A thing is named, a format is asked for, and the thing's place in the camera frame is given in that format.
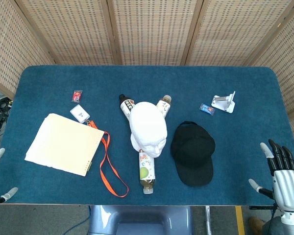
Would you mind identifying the orange lanyard strap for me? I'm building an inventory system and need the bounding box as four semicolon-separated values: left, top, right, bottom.
87;119;129;198

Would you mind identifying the blue floor cable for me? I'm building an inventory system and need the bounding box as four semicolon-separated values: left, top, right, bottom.
74;207;92;235

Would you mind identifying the blue-grey plastic robot base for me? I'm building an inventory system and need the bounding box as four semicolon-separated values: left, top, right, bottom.
87;205;194;235

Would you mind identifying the white folding phone stand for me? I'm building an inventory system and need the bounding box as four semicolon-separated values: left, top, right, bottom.
211;91;236;114

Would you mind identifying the clear badge holder card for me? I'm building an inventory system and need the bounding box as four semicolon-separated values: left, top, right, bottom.
70;104;91;124

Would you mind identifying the dark bottle with black cap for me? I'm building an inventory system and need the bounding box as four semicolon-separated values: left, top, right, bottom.
119;94;137;121

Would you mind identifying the red candy packet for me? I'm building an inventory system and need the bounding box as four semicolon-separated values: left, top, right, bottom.
72;90;83;103

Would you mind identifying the blue candy packet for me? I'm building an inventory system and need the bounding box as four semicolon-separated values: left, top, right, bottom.
199;103;215;116

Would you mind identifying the cream loose-leaf notebook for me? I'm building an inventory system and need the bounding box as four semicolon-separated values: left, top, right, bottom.
24;113;105;177

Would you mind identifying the tea bottle with pear label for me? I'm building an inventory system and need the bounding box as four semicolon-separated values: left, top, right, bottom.
137;149;157;195

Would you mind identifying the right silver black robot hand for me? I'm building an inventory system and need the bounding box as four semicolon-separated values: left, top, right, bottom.
248;139;294;213

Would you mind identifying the metal table leg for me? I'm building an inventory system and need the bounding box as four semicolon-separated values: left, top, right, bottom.
205;205;212;235

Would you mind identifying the brown drink bottle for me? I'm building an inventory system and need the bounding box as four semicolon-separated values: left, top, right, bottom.
156;94;172;118

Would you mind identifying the brown shoe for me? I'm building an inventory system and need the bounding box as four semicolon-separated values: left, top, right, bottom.
248;216;266;235

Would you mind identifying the white foam mannequin head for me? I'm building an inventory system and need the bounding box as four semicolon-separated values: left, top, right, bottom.
129;101;168;159

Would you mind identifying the bamboo folding screen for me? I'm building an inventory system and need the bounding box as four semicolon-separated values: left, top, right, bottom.
0;0;294;152

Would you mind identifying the black baseball cap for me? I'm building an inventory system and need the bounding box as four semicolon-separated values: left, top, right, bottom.
170;120;216;187

